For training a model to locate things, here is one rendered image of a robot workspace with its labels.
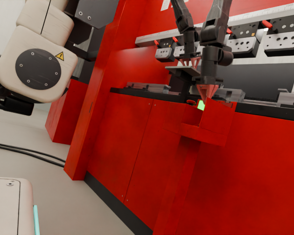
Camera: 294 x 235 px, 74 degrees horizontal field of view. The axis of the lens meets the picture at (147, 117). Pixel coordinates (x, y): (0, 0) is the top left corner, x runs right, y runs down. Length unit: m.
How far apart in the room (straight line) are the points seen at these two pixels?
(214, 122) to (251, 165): 0.28
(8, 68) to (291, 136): 0.92
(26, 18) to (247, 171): 0.90
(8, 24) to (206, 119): 7.65
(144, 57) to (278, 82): 1.16
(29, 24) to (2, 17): 7.47
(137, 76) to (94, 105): 0.53
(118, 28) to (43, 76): 1.37
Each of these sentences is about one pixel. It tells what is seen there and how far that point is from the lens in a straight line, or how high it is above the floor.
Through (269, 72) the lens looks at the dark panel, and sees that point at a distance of 1.72.
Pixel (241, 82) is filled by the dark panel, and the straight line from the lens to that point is 1.77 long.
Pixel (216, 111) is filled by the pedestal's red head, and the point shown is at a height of 0.78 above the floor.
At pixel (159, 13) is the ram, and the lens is 1.88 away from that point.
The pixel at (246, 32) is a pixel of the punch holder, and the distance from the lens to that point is 1.27.
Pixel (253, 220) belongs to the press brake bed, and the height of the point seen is 0.42.
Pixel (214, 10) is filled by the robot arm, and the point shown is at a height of 1.10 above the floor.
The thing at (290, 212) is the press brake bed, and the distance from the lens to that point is 0.90.
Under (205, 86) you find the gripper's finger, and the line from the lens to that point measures 0.74.
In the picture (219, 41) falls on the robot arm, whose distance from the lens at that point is 0.75.
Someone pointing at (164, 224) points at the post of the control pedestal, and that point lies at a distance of 0.85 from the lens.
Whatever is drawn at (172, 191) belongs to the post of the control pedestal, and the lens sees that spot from 0.81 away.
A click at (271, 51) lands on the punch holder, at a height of 1.18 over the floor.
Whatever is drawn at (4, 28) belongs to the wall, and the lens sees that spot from 7.98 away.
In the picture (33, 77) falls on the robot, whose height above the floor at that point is 0.70.
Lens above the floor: 0.68
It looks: 1 degrees up
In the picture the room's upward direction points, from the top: 16 degrees clockwise
